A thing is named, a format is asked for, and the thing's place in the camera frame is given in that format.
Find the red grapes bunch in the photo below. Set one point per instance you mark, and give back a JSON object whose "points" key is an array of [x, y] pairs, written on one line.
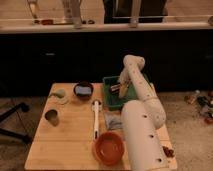
{"points": [[168, 152]]}

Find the black white striped eraser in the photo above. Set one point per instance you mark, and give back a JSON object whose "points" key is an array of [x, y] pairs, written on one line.
{"points": [[115, 87]]}

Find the dark bowl with blue sponge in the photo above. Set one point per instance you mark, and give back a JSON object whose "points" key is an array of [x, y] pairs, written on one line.
{"points": [[83, 90]]}

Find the black office chair base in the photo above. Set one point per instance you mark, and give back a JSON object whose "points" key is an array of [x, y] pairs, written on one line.
{"points": [[11, 124]]}

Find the orange bowl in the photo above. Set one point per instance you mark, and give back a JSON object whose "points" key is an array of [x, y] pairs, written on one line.
{"points": [[108, 149]]}

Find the clear plastic bag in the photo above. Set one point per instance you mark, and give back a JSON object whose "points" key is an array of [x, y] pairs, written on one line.
{"points": [[112, 121]]}

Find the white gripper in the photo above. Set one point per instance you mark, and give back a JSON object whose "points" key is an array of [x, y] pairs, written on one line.
{"points": [[123, 79]]}

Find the white handled brush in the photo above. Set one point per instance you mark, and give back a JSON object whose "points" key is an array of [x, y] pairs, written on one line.
{"points": [[96, 108]]}

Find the metal cup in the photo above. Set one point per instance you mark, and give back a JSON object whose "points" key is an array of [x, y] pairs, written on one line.
{"points": [[52, 117]]}

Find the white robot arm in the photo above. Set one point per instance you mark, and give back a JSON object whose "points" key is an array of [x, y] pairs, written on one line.
{"points": [[141, 119]]}

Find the green plastic tray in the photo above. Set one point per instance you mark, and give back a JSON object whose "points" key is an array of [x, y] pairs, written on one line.
{"points": [[112, 99]]}

